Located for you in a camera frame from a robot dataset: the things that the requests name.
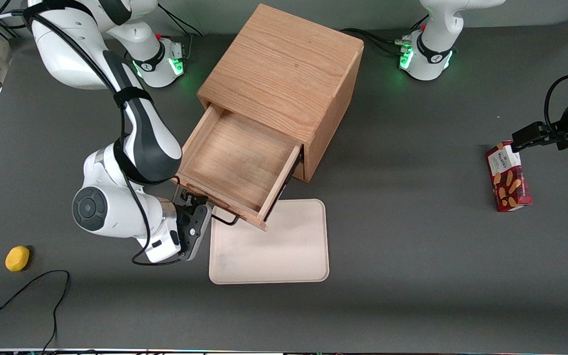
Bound red shortbread cookie box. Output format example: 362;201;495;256
485;141;533;213

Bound black arm base cables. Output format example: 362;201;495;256
158;4;204;62
341;15;430;57

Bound black right arm base cables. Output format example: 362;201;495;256
158;4;204;62

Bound white rectangular plastic tray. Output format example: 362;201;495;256
209;199;330;285

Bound black left arm base cables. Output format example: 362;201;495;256
341;15;430;57

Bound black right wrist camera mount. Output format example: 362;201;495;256
176;201;213;261

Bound yellow lemon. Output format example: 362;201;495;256
5;246;31;273

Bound thin black loose cable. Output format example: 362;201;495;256
0;270;71;353

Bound oak wooden drawer cabinet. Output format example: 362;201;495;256
197;3;365;183

